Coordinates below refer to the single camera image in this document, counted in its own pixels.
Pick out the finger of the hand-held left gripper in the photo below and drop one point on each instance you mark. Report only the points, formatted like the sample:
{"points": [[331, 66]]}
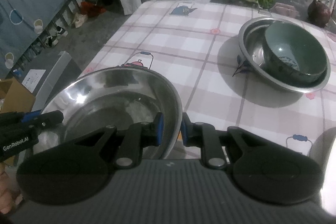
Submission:
{"points": [[47, 119]]}

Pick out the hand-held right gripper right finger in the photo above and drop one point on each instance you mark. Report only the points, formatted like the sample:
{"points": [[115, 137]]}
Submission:
{"points": [[184, 132]]}

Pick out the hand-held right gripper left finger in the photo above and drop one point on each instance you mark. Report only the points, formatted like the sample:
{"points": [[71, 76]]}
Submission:
{"points": [[159, 132]]}

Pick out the wide steel dish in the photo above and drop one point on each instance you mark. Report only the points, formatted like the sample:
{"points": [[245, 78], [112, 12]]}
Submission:
{"points": [[105, 87], [326, 161]]}

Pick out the small steel bowl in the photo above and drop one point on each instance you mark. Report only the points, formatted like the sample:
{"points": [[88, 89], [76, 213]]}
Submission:
{"points": [[252, 41]]}

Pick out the large steel bowl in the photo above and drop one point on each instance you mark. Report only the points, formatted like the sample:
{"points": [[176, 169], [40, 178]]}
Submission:
{"points": [[294, 89]]}

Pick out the green ceramic bowl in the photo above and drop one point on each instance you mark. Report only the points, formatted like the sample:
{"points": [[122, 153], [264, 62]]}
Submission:
{"points": [[288, 43], [316, 78]]}

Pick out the person's left hand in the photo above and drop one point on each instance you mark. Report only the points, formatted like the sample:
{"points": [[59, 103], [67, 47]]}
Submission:
{"points": [[3, 182]]}

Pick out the cardboard box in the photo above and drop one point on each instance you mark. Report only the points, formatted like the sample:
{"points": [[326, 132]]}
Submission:
{"points": [[15, 98]]}

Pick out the grey cabinet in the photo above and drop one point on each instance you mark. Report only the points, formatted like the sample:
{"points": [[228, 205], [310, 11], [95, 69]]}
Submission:
{"points": [[57, 74]]}

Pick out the checked printed tablecloth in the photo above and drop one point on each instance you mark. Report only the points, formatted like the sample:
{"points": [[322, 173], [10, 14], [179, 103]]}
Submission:
{"points": [[194, 56]]}

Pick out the blue printed blanket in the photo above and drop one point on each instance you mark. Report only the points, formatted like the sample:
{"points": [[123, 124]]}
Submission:
{"points": [[26, 8]]}

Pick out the red bag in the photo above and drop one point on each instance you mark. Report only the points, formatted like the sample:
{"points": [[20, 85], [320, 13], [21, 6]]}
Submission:
{"points": [[92, 8]]}

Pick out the pink cloth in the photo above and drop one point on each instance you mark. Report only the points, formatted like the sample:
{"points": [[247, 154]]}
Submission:
{"points": [[286, 9]]}

